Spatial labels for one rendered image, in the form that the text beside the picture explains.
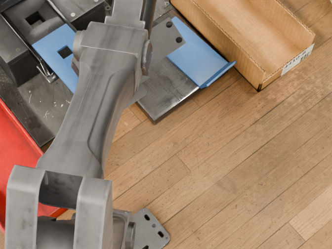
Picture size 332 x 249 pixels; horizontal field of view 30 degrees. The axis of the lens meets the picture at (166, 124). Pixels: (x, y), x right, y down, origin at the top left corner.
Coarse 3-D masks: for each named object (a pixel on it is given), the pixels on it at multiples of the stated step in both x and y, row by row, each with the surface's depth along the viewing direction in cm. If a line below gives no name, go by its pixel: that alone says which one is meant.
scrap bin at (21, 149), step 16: (0, 112) 107; (0, 128) 106; (16, 128) 106; (0, 144) 104; (16, 144) 104; (32, 144) 99; (0, 160) 103; (16, 160) 103; (32, 160) 103; (0, 176) 102; (0, 192) 101; (0, 208) 100; (48, 208) 100; (64, 208) 98; (0, 224) 93
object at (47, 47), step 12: (48, 36) 104; (60, 36) 104; (72, 36) 104; (36, 48) 103; (48, 48) 102; (60, 48) 102; (72, 48) 102; (48, 60) 101; (60, 60) 101; (60, 72) 100; (72, 72) 100; (72, 84) 99
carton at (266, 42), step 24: (192, 0) 109; (216, 0) 117; (240, 0) 117; (264, 0) 112; (192, 24) 115; (216, 24) 107; (240, 24) 115; (264, 24) 115; (288, 24) 110; (216, 48) 112; (240, 48) 105; (264, 48) 113; (288, 48) 113; (312, 48) 111; (240, 72) 110; (264, 72) 103
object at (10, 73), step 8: (104, 8) 109; (40, 16) 107; (88, 16) 108; (96, 16) 109; (104, 16) 111; (80, 24) 108; (24, 56) 104; (0, 64) 109; (16, 64) 104; (24, 64) 106; (32, 64) 107; (8, 72) 107; (16, 72) 106; (24, 72) 107; (32, 72) 109; (40, 72) 111; (16, 80) 108; (24, 80) 109
